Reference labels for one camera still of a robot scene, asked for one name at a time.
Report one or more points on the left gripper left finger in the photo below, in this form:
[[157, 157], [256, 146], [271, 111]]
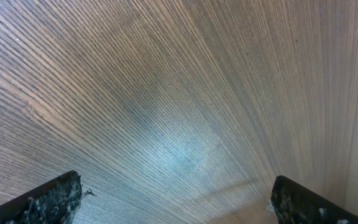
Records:
[[56, 201]]

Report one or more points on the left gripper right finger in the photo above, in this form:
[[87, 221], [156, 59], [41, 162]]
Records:
[[294, 203]]

